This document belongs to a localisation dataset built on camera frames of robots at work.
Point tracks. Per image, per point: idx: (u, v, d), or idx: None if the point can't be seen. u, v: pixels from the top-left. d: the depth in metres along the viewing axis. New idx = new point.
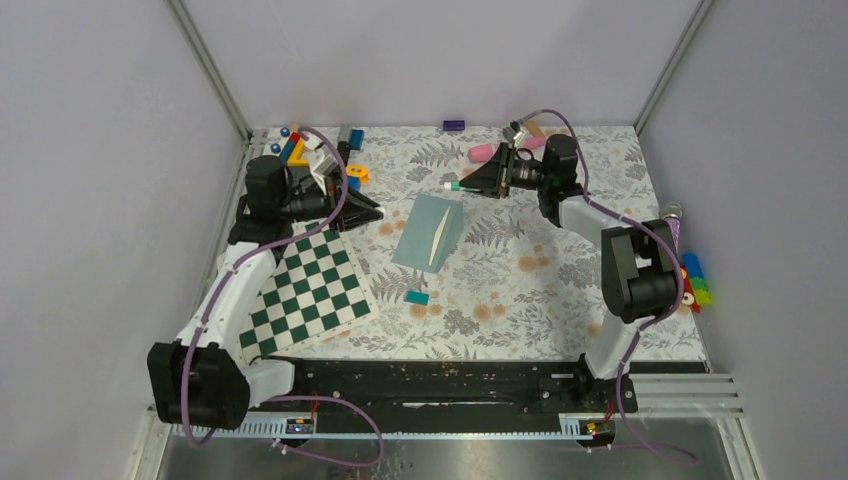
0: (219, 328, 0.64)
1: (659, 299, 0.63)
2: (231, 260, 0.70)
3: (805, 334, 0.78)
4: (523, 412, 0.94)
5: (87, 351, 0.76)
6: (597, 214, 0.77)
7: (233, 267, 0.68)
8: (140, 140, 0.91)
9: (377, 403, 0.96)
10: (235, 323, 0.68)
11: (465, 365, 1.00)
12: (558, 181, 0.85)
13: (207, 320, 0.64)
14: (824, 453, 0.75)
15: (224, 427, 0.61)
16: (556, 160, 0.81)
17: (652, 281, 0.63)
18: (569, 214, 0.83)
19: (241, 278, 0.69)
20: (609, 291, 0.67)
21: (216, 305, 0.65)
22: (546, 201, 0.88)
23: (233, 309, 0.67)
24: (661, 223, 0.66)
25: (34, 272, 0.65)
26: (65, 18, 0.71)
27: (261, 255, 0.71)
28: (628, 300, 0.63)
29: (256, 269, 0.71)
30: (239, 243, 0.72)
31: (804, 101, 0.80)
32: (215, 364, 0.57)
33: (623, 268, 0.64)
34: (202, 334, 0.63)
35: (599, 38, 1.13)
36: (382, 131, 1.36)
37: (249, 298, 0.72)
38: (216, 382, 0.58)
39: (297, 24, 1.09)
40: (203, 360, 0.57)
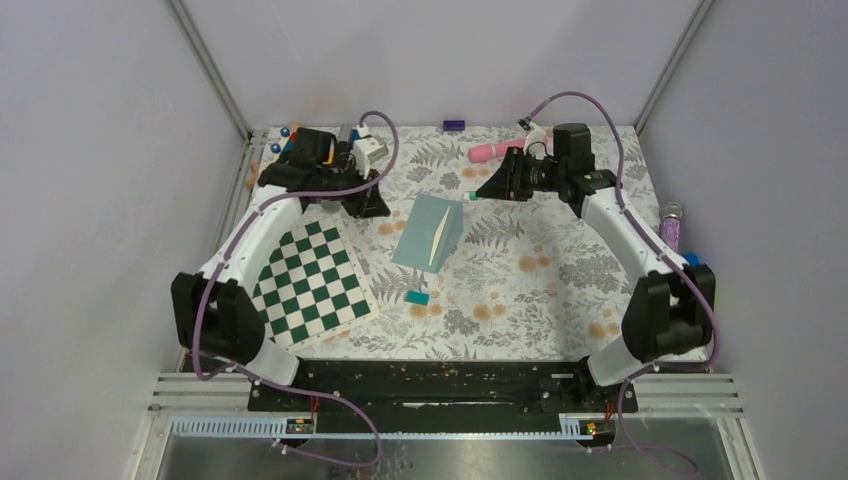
0: (240, 265, 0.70)
1: (681, 345, 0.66)
2: (258, 203, 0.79)
3: (806, 335, 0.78)
4: (523, 413, 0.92)
5: (88, 352, 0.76)
6: (633, 237, 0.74)
7: (259, 209, 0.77)
8: (140, 141, 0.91)
9: (377, 402, 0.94)
10: (254, 263, 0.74)
11: (465, 365, 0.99)
12: (574, 161, 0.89)
13: (229, 256, 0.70)
14: (823, 452, 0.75)
15: (237, 359, 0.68)
16: (567, 139, 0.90)
17: (677, 327, 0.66)
18: (597, 215, 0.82)
19: (265, 219, 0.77)
20: (634, 328, 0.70)
21: (240, 244, 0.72)
22: (568, 185, 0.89)
23: (254, 248, 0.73)
24: (704, 272, 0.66)
25: (33, 273, 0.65)
26: (65, 17, 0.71)
27: (286, 202, 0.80)
28: (652, 348, 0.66)
29: (279, 215, 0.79)
30: (266, 187, 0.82)
31: (804, 101, 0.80)
32: (231, 299, 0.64)
33: (657, 317, 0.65)
34: (222, 269, 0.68)
35: (599, 38, 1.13)
36: (381, 131, 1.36)
37: (270, 243, 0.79)
38: (230, 316, 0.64)
39: (297, 24, 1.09)
40: (221, 295, 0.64)
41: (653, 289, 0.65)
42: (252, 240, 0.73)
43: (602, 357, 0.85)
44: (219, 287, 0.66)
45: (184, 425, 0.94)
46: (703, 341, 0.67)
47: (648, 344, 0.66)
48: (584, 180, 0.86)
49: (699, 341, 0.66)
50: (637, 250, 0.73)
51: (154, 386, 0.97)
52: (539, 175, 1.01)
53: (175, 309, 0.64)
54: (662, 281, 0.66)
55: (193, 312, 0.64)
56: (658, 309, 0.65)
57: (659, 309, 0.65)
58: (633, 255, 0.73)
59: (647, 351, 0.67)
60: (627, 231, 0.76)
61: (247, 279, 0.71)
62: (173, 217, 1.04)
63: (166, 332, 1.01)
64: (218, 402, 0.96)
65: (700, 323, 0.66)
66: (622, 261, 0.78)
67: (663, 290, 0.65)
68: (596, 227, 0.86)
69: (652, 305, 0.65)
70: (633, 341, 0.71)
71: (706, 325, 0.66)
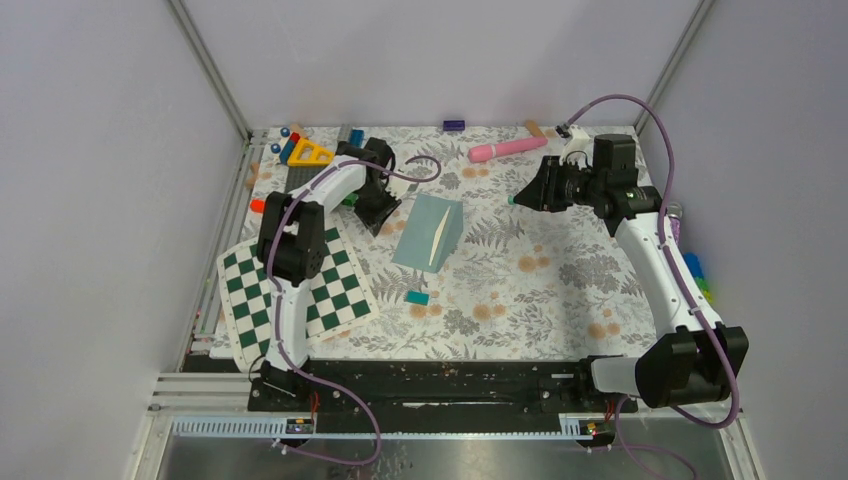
0: (320, 197, 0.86)
1: (691, 399, 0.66)
2: (339, 161, 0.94)
3: (806, 334, 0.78)
4: (523, 412, 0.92)
5: (88, 352, 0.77)
6: (671, 282, 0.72)
7: (339, 165, 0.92)
8: (141, 140, 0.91)
9: (378, 402, 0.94)
10: (329, 202, 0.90)
11: (465, 365, 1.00)
12: (616, 175, 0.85)
13: (314, 189, 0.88)
14: (823, 452, 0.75)
15: (298, 275, 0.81)
16: (611, 151, 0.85)
17: (694, 382, 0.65)
18: (629, 239, 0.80)
19: (342, 174, 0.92)
20: (647, 373, 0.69)
21: (322, 183, 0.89)
22: (606, 199, 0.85)
23: (333, 189, 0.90)
24: (739, 336, 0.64)
25: (33, 273, 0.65)
26: (65, 18, 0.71)
27: (361, 166, 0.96)
28: (663, 399, 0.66)
29: (353, 174, 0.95)
30: (345, 155, 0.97)
31: (803, 102, 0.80)
32: (310, 216, 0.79)
33: (677, 373, 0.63)
34: (308, 194, 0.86)
35: (598, 39, 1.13)
36: (381, 131, 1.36)
37: (342, 192, 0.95)
38: (306, 231, 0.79)
39: (297, 24, 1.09)
40: (303, 213, 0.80)
41: (680, 350, 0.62)
42: (333, 182, 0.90)
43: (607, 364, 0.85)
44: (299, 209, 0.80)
45: (184, 425, 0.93)
46: (716, 397, 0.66)
47: (661, 395, 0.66)
48: (625, 198, 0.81)
49: (712, 397, 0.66)
50: (670, 296, 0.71)
51: (154, 386, 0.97)
52: (574, 187, 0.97)
53: (264, 219, 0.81)
54: (690, 340, 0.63)
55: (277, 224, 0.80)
56: (681, 369, 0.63)
57: (683, 366, 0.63)
58: (664, 299, 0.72)
59: (657, 401, 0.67)
60: (664, 271, 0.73)
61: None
62: (174, 217, 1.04)
63: (166, 331, 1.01)
64: (218, 401, 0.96)
65: (719, 384, 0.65)
66: (648, 294, 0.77)
67: (690, 351, 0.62)
68: (623, 248, 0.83)
69: (675, 365, 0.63)
70: (643, 384, 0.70)
71: (725, 385, 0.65)
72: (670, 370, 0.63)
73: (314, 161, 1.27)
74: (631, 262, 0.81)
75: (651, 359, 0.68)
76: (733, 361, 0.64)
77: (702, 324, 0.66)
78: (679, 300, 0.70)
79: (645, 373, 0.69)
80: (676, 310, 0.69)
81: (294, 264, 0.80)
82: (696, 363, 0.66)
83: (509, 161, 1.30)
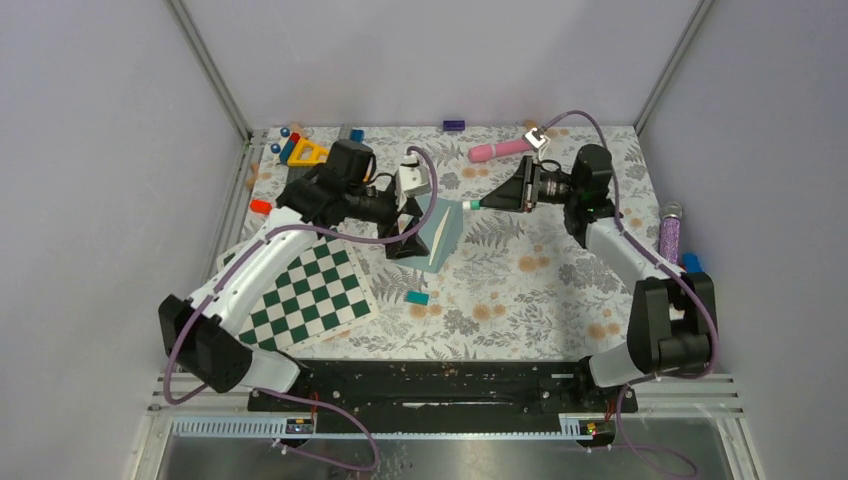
0: (230, 300, 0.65)
1: (689, 360, 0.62)
2: (269, 227, 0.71)
3: (806, 335, 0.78)
4: (523, 412, 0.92)
5: (85, 354, 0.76)
6: (630, 250, 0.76)
7: (265, 238, 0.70)
8: (140, 141, 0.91)
9: (377, 403, 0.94)
10: (248, 299, 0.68)
11: (465, 364, 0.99)
12: (587, 195, 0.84)
13: (220, 289, 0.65)
14: (823, 452, 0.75)
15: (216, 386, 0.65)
16: (588, 176, 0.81)
17: (683, 338, 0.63)
18: (595, 237, 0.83)
19: (270, 249, 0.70)
20: (635, 341, 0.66)
21: (235, 275, 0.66)
22: (573, 217, 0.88)
23: (250, 282, 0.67)
24: (702, 279, 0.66)
25: (32, 272, 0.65)
26: (63, 16, 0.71)
27: (298, 233, 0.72)
28: (655, 360, 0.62)
29: (287, 245, 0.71)
30: (285, 208, 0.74)
31: (803, 101, 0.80)
32: (212, 339, 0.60)
33: (658, 323, 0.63)
34: (211, 301, 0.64)
35: (599, 39, 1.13)
36: (381, 131, 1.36)
37: (278, 270, 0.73)
38: (207, 355, 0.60)
39: (296, 23, 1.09)
40: (201, 331, 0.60)
41: (652, 291, 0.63)
42: (249, 272, 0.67)
43: (604, 357, 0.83)
44: (201, 320, 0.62)
45: (184, 424, 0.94)
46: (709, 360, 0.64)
47: (651, 355, 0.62)
48: (586, 213, 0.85)
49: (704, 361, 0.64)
50: (635, 260, 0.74)
51: (154, 386, 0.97)
52: (556, 188, 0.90)
53: (161, 329, 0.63)
54: (659, 284, 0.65)
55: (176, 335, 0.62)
56: (659, 314, 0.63)
57: (660, 309, 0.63)
58: (633, 266, 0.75)
59: (651, 365, 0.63)
60: (625, 245, 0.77)
61: (235, 317, 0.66)
62: (173, 217, 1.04)
63: None
64: (218, 402, 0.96)
65: (704, 333, 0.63)
66: (622, 274, 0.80)
67: (661, 291, 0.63)
68: (595, 248, 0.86)
69: (653, 311, 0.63)
70: (635, 356, 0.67)
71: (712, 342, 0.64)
72: (648, 315, 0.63)
73: (314, 161, 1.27)
74: (605, 257, 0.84)
75: (633, 325, 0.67)
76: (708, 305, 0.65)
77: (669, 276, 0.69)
78: (645, 264, 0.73)
79: (635, 341, 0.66)
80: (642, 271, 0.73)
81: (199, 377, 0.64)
82: (679, 324, 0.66)
83: (508, 162, 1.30)
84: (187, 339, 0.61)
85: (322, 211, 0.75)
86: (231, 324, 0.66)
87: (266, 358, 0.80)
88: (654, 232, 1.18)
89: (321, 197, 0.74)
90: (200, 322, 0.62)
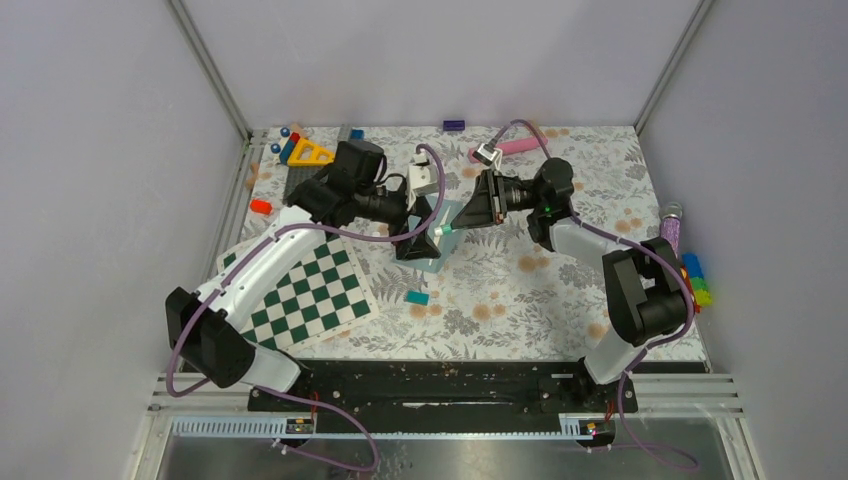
0: (236, 295, 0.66)
1: (670, 321, 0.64)
2: (279, 225, 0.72)
3: (806, 335, 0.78)
4: (523, 413, 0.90)
5: (86, 354, 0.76)
6: (590, 236, 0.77)
7: (275, 235, 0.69)
8: (140, 141, 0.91)
9: (377, 403, 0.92)
10: (254, 294, 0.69)
11: (465, 365, 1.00)
12: (550, 206, 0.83)
13: (228, 283, 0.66)
14: (822, 452, 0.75)
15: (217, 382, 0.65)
16: (550, 191, 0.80)
17: (659, 301, 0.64)
18: (560, 237, 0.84)
19: (278, 247, 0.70)
20: (618, 315, 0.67)
21: (243, 270, 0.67)
22: (536, 225, 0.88)
23: (257, 277, 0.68)
24: (661, 242, 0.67)
25: (32, 273, 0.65)
26: (63, 16, 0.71)
27: (308, 232, 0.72)
28: (640, 327, 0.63)
29: (295, 244, 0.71)
30: (294, 207, 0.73)
31: (803, 102, 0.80)
32: (217, 333, 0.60)
33: (632, 293, 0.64)
34: (219, 295, 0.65)
35: (599, 39, 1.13)
36: (381, 131, 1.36)
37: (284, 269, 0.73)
38: (211, 349, 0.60)
39: (296, 24, 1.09)
40: (207, 324, 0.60)
41: (617, 263, 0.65)
42: (256, 268, 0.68)
43: (598, 352, 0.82)
44: (208, 313, 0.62)
45: (184, 424, 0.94)
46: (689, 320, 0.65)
47: (636, 324, 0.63)
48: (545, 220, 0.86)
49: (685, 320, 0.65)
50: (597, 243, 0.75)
51: (154, 386, 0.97)
52: (520, 196, 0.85)
53: (167, 318, 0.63)
54: (621, 255, 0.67)
55: (181, 326, 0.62)
56: (630, 282, 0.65)
57: (629, 279, 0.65)
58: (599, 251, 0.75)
59: (637, 336, 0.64)
60: (586, 234, 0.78)
61: (240, 312, 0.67)
62: (173, 217, 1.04)
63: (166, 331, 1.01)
64: (217, 402, 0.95)
65: (677, 292, 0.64)
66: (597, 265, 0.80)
67: (625, 261, 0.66)
68: (563, 250, 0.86)
69: (626, 281, 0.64)
70: (620, 330, 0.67)
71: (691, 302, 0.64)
72: (619, 286, 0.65)
73: (314, 161, 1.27)
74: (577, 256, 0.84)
75: (611, 303, 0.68)
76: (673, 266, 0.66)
77: (631, 247, 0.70)
78: (607, 243, 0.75)
79: (617, 315, 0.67)
80: (607, 251, 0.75)
81: (202, 371, 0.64)
82: (654, 290, 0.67)
83: (508, 161, 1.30)
84: (193, 332, 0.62)
85: (334, 210, 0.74)
86: (235, 319, 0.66)
87: (269, 354, 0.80)
88: (654, 232, 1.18)
89: (331, 198, 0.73)
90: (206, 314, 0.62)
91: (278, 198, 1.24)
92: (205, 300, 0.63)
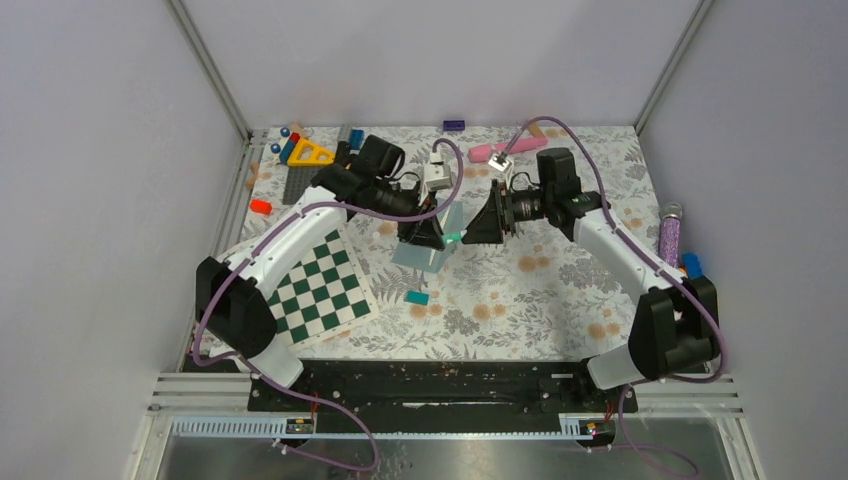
0: (265, 266, 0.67)
1: (692, 360, 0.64)
2: (304, 202, 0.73)
3: (806, 335, 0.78)
4: (523, 412, 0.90)
5: (86, 355, 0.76)
6: (627, 253, 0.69)
7: (301, 211, 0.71)
8: (141, 141, 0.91)
9: (377, 402, 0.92)
10: (281, 268, 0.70)
11: (465, 364, 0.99)
12: (560, 186, 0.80)
13: (257, 254, 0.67)
14: (821, 451, 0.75)
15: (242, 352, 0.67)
16: (552, 166, 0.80)
17: (686, 343, 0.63)
18: (588, 238, 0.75)
19: (305, 223, 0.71)
20: (638, 344, 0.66)
21: (273, 242, 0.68)
22: (555, 211, 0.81)
23: (286, 251, 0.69)
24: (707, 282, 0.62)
25: (32, 275, 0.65)
26: (63, 16, 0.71)
27: (331, 211, 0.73)
28: (662, 367, 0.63)
29: (322, 221, 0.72)
30: (318, 187, 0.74)
31: (803, 102, 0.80)
32: (247, 298, 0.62)
33: (665, 339, 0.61)
34: (248, 265, 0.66)
35: (599, 39, 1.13)
36: (381, 130, 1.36)
37: (304, 247, 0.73)
38: (240, 315, 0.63)
39: (296, 24, 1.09)
40: (236, 291, 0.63)
41: (660, 311, 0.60)
42: (285, 242, 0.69)
43: (605, 362, 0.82)
44: (238, 281, 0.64)
45: (184, 425, 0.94)
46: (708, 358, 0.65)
47: (658, 363, 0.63)
48: (571, 203, 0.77)
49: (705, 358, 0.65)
50: (633, 266, 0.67)
51: (154, 386, 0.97)
52: (531, 204, 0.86)
53: (196, 287, 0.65)
54: (664, 298, 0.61)
55: (210, 294, 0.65)
56: (666, 329, 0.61)
57: (667, 327, 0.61)
58: (631, 274, 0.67)
59: (657, 372, 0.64)
60: (621, 247, 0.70)
61: (268, 282, 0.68)
62: (173, 217, 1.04)
63: (166, 330, 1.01)
64: (217, 402, 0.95)
65: (707, 336, 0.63)
66: (617, 282, 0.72)
67: (668, 309, 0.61)
68: (587, 249, 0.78)
69: (663, 327, 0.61)
70: (638, 358, 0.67)
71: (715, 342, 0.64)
72: (654, 332, 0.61)
73: (314, 161, 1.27)
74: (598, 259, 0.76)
75: (634, 333, 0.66)
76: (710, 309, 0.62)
77: (671, 284, 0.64)
78: (645, 269, 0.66)
79: (638, 346, 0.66)
80: (642, 279, 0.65)
81: (228, 342, 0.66)
82: (682, 326, 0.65)
83: None
84: (221, 303, 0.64)
85: (356, 192, 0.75)
86: (264, 290, 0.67)
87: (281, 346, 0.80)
88: (655, 232, 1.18)
89: (354, 180, 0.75)
90: (237, 282, 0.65)
91: (278, 198, 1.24)
92: (235, 269, 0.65)
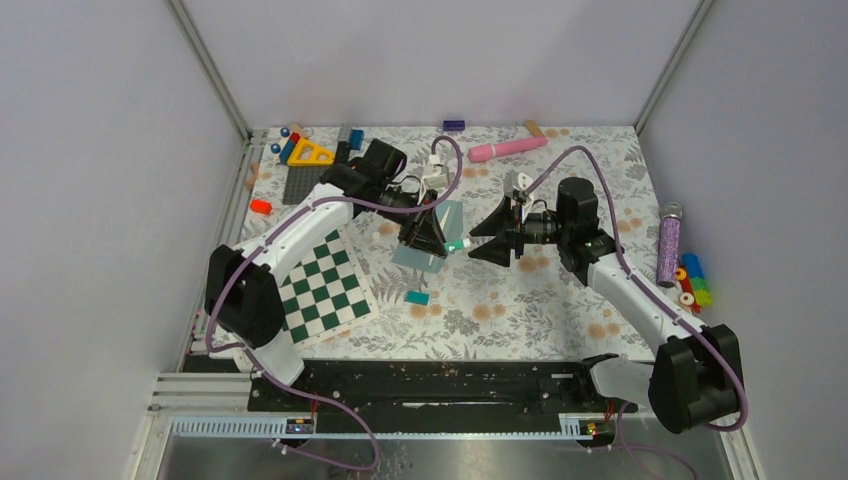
0: (278, 253, 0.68)
1: (717, 413, 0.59)
2: (314, 197, 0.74)
3: (806, 334, 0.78)
4: (523, 413, 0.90)
5: (86, 355, 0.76)
6: (645, 301, 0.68)
7: (312, 204, 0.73)
8: (141, 140, 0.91)
9: (377, 402, 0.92)
10: (291, 259, 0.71)
11: (465, 364, 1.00)
12: (579, 227, 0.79)
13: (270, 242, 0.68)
14: (821, 451, 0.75)
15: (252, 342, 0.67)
16: (575, 206, 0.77)
17: (710, 395, 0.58)
18: (602, 282, 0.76)
19: (315, 215, 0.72)
20: (659, 396, 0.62)
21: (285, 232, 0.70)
22: (569, 253, 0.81)
23: (297, 241, 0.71)
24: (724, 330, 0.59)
25: (31, 274, 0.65)
26: (63, 17, 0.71)
27: (340, 205, 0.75)
28: (687, 421, 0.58)
29: (330, 216, 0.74)
30: (326, 185, 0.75)
31: (803, 102, 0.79)
32: (261, 282, 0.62)
33: (687, 391, 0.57)
34: (261, 252, 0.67)
35: (599, 39, 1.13)
36: (381, 131, 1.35)
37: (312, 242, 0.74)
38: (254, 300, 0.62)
39: (296, 24, 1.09)
40: (251, 276, 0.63)
41: (679, 361, 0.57)
42: (296, 232, 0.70)
43: (607, 372, 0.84)
44: (253, 267, 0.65)
45: (184, 424, 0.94)
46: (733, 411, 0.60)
47: (682, 418, 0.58)
48: (586, 247, 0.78)
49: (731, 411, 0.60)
50: (651, 313, 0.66)
51: (154, 386, 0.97)
52: (544, 229, 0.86)
53: (208, 275, 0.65)
54: (683, 348, 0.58)
55: (223, 282, 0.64)
56: (687, 381, 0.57)
57: (689, 378, 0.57)
58: (648, 321, 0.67)
59: (682, 427, 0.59)
60: (636, 293, 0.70)
61: (280, 270, 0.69)
62: (172, 217, 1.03)
63: (166, 330, 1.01)
64: (218, 402, 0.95)
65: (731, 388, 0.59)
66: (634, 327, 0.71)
67: (687, 359, 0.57)
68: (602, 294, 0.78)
69: (683, 378, 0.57)
70: (659, 412, 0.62)
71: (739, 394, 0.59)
72: (674, 383, 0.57)
73: (314, 161, 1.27)
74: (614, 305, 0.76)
75: (654, 385, 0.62)
76: (733, 363, 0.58)
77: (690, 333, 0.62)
78: (662, 317, 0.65)
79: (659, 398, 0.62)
80: (659, 328, 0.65)
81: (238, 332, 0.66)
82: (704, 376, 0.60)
83: (509, 161, 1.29)
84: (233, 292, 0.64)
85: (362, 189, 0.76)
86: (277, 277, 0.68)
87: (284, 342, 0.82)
88: (655, 232, 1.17)
89: (360, 179, 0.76)
90: (250, 269, 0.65)
91: (278, 199, 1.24)
92: (249, 255, 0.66)
